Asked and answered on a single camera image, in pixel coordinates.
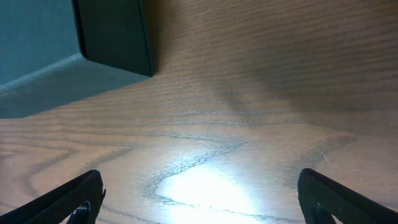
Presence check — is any black box with lid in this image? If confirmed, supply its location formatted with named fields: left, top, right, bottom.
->
left=1, top=0, right=155, bottom=119

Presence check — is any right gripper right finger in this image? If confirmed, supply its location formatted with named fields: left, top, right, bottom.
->
left=297, top=168, right=397, bottom=224

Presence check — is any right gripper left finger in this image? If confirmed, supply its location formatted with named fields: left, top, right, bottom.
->
left=1, top=170, right=106, bottom=224

